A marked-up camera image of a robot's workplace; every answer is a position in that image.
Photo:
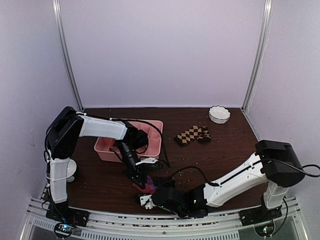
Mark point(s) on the magenta purple sock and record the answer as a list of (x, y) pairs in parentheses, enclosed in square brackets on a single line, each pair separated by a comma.
[(150, 187)]

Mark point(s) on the aluminium right corner post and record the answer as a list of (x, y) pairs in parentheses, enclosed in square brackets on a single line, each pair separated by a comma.
[(262, 43)]

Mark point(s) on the pink divided plastic tray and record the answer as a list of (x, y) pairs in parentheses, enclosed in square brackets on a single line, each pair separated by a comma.
[(147, 142)]

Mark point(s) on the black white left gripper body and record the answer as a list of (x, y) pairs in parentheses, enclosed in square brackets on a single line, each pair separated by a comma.
[(142, 163)]

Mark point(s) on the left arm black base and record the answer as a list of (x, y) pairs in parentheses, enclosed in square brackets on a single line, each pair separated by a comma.
[(61, 212)]

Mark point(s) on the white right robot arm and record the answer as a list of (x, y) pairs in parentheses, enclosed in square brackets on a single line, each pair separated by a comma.
[(273, 162)]

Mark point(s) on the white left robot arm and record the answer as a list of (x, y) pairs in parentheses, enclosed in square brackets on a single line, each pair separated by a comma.
[(118, 129)]

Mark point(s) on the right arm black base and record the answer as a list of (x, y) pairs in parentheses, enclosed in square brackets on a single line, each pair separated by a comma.
[(258, 215)]

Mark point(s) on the brown checkered sock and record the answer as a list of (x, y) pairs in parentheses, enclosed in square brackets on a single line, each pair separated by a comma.
[(196, 133)]

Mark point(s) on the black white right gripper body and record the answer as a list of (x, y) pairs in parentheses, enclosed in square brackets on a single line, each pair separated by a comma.
[(178, 215)]

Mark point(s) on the aluminium front frame rail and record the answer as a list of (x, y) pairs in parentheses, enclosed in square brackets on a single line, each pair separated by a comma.
[(218, 225)]

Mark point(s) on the white scalloped bowl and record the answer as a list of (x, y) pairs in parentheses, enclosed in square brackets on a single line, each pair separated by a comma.
[(219, 114)]

